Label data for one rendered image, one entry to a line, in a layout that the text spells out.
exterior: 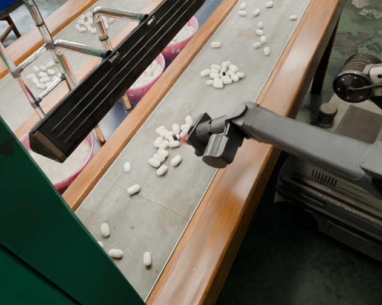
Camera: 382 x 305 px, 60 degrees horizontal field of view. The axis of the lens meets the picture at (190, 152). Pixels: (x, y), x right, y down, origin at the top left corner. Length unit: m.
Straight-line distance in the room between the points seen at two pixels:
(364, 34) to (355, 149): 2.45
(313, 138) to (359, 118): 0.97
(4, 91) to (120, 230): 0.81
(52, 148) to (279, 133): 0.41
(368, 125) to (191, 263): 0.98
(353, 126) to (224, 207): 0.79
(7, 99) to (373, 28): 2.53
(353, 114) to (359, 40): 1.39
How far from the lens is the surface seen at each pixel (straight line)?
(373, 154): 0.46
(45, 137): 0.65
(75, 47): 0.80
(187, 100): 1.15
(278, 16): 1.57
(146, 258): 0.83
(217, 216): 0.84
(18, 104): 1.38
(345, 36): 2.89
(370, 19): 3.13
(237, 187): 0.88
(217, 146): 0.73
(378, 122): 1.53
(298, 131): 0.59
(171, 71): 1.25
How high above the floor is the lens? 1.51
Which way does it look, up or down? 51 degrees down
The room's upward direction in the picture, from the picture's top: 10 degrees counter-clockwise
